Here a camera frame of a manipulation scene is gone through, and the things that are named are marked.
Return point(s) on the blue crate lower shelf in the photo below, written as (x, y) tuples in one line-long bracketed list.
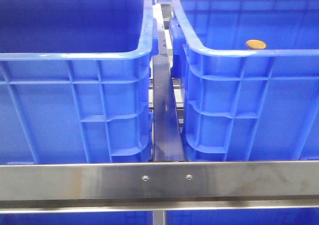
[(302, 216)]

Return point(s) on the blue crate front left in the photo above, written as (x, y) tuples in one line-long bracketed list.
[(74, 81)]

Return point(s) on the blue crate front right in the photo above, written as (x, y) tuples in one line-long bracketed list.
[(242, 104)]

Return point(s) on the blue crate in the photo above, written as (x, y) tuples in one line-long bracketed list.
[(242, 104), (74, 81)]

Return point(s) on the yellow push button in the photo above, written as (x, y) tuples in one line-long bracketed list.
[(255, 44)]

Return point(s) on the steel rack front rail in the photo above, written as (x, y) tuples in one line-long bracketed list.
[(75, 188)]

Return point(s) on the steel rack centre divider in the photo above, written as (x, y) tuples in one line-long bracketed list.
[(167, 140)]

